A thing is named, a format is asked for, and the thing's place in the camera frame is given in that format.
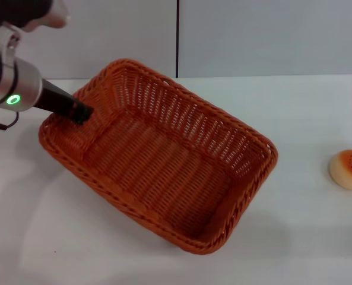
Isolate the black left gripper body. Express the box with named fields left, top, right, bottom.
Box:
left=34, top=78, right=79, bottom=119

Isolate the thin dark cable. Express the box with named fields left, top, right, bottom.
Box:
left=0, top=112, right=19, bottom=131

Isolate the orange woven wicker basket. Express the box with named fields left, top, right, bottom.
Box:
left=38, top=58, right=279, bottom=255

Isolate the round bread bun with seeds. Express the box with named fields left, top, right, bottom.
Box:
left=329, top=150, right=352, bottom=190

